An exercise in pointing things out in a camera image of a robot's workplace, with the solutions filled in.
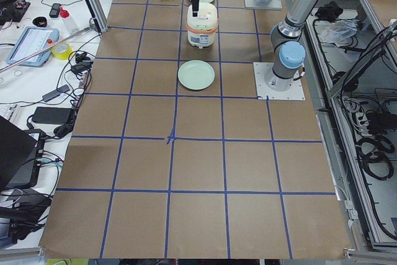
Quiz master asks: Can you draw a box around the white rice cooker orange handle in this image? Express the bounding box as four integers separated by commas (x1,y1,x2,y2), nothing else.
187,2,218,49

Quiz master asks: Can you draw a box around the mint green plate left side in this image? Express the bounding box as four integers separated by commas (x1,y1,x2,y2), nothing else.
177,60,215,91

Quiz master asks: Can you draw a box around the red capped clear bottle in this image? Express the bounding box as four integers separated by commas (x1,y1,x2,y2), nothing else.
60,6,79,34

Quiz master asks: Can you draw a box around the yellow tape roll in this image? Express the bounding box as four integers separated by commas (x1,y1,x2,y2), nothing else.
51,42,73,60

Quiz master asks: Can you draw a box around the blue teach pendant tablet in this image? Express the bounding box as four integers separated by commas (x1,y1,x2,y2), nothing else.
6,26,60,67

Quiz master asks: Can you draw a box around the black power brick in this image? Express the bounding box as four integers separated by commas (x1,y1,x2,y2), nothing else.
32,107,72,125

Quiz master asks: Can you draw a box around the black laptop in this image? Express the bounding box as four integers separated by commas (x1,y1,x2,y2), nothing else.
1,117,45,191

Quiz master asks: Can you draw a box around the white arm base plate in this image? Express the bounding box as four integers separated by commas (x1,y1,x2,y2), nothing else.
244,0,282,11
253,62,305,101

